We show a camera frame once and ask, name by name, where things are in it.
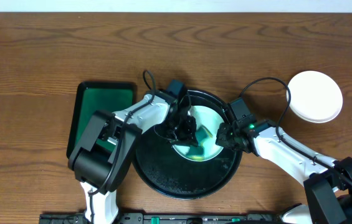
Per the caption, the mint plate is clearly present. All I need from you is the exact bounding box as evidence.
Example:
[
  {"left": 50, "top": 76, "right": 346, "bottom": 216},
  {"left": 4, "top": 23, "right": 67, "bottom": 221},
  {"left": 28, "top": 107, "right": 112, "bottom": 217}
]
[
  {"left": 173, "top": 106, "right": 224, "bottom": 162},
  {"left": 290, "top": 94, "right": 343, "bottom": 123}
]

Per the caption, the green scouring sponge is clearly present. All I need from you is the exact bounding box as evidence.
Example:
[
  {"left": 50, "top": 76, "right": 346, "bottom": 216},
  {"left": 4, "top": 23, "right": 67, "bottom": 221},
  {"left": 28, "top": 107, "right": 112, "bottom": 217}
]
[{"left": 188, "top": 126, "right": 213, "bottom": 161}]

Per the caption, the white pink plate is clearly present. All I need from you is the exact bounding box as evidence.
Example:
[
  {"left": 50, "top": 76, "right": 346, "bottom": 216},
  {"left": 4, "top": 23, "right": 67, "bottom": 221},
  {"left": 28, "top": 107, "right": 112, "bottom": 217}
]
[{"left": 286, "top": 70, "right": 343, "bottom": 123}]

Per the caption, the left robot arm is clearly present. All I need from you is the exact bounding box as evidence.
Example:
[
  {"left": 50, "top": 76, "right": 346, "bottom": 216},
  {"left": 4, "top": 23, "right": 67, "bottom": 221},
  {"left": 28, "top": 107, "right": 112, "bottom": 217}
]
[{"left": 68, "top": 90, "right": 198, "bottom": 223}]

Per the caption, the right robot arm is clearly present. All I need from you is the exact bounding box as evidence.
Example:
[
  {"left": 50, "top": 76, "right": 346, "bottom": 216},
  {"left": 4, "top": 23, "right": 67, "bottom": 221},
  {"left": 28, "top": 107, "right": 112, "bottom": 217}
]
[{"left": 216, "top": 120, "right": 352, "bottom": 223}]

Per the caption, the round black serving tray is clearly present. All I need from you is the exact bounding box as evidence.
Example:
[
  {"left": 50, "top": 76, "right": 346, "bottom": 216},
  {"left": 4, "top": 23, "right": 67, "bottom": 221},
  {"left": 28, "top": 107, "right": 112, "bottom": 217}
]
[{"left": 133, "top": 90, "right": 242, "bottom": 199}]

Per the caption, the black rectangular water tray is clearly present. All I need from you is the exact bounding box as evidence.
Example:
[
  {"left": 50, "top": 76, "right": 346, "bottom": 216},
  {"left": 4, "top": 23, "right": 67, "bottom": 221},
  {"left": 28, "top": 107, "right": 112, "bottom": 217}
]
[{"left": 66, "top": 81, "right": 136, "bottom": 157}]

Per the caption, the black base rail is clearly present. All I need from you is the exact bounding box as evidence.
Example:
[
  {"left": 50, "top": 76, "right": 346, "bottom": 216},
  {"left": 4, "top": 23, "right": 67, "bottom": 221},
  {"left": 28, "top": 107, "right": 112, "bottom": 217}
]
[{"left": 39, "top": 213, "right": 283, "bottom": 224}]

